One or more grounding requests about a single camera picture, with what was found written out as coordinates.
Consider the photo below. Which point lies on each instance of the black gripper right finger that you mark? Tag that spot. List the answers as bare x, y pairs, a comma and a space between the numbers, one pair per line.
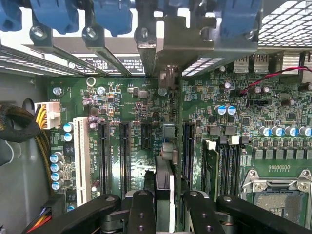
202, 214

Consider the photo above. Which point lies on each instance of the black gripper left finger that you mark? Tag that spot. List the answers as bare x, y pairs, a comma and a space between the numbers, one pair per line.
142, 214

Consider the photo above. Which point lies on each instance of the dark RAM stick with label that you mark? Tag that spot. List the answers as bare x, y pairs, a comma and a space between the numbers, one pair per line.
213, 170

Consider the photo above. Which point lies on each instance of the black RAM slot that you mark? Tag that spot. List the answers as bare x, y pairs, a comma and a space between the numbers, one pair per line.
234, 170
223, 170

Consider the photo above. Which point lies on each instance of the long black expansion slot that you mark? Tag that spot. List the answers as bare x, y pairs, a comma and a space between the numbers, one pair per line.
125, 158
104, 158
189, 151

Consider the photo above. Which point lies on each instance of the short black expansion slot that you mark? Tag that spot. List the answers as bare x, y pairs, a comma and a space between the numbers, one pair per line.
146, 136

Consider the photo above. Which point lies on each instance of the CPU socket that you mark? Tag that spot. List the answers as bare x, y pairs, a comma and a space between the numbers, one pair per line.
280, 204

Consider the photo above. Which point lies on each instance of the white PCI slot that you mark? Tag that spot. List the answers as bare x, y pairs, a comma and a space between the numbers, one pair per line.
82, 158

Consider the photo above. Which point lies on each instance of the green motherboard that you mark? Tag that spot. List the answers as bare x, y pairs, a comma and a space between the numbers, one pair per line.
146, 102

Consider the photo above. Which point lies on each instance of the white power connector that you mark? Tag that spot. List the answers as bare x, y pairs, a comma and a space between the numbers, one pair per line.
52, 114

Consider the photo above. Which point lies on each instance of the metal slot cover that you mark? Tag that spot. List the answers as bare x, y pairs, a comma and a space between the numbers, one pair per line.
146, 53
42, 40
95, 41

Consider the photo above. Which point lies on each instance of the blue slot retention clip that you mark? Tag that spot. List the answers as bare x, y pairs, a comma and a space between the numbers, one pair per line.
239, 19
9, 17
56, 14
112, 17

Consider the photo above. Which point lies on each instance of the black open PC case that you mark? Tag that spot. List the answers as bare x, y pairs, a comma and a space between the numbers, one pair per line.
280, 29

